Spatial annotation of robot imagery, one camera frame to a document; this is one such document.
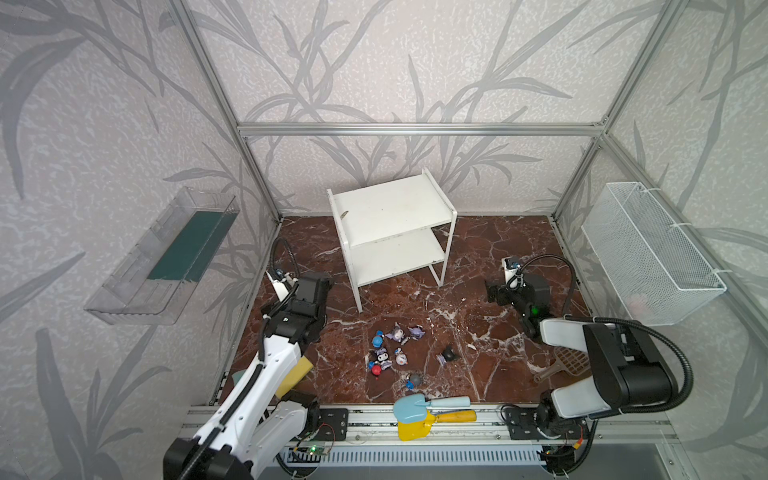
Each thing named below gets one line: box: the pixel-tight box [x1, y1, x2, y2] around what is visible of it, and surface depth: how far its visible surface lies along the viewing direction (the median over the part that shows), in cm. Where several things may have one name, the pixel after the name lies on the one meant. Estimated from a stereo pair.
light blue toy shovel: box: [393, 393, 471, 424], surface depth 77 cm
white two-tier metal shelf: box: [327, 168, 458, 313], surface depth 79 cm
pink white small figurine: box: [394, 347, 408, 366], surface depth 84 cm
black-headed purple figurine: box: [435, 345, 456, 367], surface depth 85 cm
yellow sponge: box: [275, 355, 313, 399], surface depth 82 cm
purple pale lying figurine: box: [385, 322, 410, 346], surface depth 88 cm
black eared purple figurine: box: [408, 325, 426, 341], surface depth 88 cm
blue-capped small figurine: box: [372, 330, 385, 349], surface depth 88 cm
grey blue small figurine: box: [406, 374, 421, 390], surface depth 81 cm
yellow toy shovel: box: [398, 410, 477, 441], surface depth 75 cm
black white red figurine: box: [368, 347, 393, 376], surface depth 84 cm
